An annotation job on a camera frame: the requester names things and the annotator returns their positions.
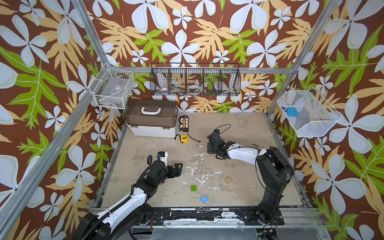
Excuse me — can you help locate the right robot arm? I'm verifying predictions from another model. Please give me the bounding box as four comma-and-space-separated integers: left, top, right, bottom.
207, 129, 295, 224

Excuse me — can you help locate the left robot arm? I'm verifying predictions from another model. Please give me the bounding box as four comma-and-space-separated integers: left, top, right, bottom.
72, 152, 183, 240

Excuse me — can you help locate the round natural wood block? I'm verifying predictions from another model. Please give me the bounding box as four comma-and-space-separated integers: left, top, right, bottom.
225, 177, 232, 185

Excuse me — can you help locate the blue block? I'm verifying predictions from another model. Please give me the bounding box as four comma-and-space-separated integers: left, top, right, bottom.
201, 196, 208, 204

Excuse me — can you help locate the yellow tape measure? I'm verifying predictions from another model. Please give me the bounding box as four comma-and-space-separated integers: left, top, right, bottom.
174, 134, 190, 143

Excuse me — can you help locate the black orange battery charger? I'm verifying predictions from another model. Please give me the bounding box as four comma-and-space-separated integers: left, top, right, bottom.
179, 115, 189, 132

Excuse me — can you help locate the brown lid tool box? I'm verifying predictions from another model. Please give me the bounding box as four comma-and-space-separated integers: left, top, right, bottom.
126, 99, 178, 138

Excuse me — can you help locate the blue object in basket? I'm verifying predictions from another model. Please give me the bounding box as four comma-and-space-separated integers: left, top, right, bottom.
286, 107, 299, 118

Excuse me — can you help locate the white mesh basket right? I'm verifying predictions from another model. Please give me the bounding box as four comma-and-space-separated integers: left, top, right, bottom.
277, 90, 342, 138

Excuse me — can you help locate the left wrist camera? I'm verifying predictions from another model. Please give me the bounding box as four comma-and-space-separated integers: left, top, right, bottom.
157, 151, 168, 166

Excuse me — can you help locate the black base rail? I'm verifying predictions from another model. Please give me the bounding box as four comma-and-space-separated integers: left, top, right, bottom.
143, 206, 286, 226

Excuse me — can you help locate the black wire basket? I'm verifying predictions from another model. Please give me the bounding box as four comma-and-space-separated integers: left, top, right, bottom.
149, 63, 242, 96

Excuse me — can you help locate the white wire basket left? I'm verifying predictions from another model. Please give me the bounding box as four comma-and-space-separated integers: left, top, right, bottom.
90, 66, 135, 109

